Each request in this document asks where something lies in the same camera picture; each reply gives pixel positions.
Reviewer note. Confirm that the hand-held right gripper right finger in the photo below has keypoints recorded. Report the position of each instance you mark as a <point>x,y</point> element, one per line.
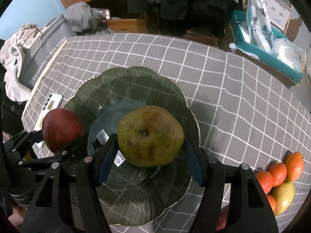
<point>193,162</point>

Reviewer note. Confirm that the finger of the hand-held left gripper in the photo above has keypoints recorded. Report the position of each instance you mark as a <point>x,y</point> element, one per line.
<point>26,138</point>
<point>43,159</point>

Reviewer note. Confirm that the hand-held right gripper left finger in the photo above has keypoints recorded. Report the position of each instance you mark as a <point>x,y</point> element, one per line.
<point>107,161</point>

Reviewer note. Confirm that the red apple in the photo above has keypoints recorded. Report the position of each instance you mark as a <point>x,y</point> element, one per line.
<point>222,222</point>
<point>62,128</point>

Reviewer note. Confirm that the green brown pear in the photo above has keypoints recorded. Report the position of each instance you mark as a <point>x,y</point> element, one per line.
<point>150,136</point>

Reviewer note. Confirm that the green glass bowl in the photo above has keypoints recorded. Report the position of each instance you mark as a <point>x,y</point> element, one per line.
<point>136,85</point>

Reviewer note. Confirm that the small tangerine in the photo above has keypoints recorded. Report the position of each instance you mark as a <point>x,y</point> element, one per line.
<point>278,173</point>
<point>271,202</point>
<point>264,180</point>

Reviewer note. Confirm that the yellow green mango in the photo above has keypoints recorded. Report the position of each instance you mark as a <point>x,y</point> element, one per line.
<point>284,196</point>

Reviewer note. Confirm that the large orange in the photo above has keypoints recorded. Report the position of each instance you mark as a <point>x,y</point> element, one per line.
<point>295,166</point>

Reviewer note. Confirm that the person's left hand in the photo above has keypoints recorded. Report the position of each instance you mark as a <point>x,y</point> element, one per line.
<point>19,216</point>

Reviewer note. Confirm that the black fabric object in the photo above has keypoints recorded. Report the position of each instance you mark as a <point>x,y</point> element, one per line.
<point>9,116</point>

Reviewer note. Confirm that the white smartphone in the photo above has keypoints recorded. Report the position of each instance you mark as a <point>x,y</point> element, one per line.
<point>52,100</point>

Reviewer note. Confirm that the grey checked tablecloth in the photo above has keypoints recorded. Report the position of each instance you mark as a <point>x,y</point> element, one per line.
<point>218,89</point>

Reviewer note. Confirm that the grey printed bag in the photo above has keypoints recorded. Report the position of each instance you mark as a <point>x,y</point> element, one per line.
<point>46,53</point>

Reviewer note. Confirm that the beige cloth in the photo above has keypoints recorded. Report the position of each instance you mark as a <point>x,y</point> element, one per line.
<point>12,51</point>

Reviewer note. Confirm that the cardboard box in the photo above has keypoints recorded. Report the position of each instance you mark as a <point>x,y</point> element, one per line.
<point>274,72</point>

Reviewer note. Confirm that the teal box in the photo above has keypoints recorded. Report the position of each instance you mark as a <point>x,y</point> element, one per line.
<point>267,55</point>

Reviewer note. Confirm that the grey garment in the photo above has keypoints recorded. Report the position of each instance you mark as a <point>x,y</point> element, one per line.
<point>82,14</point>

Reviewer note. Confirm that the wooden box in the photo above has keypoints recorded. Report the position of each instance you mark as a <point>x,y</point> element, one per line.
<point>126,25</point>

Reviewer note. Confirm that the clear plastic bag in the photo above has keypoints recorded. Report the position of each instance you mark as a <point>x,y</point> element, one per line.
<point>286,51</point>

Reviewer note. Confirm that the small pink object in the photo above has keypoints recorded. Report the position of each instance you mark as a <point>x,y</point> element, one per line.
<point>106,14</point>

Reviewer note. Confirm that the white printed plastic bag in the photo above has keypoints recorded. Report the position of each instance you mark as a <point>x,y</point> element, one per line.
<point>257,17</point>

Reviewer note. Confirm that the dark hanging clothes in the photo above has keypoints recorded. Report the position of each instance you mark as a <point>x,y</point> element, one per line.
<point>182,2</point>

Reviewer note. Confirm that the wooden shelf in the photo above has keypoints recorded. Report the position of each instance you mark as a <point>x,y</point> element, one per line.
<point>292,19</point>

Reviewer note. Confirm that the white patterned box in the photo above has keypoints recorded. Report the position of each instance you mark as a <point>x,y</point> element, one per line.
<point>279,9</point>

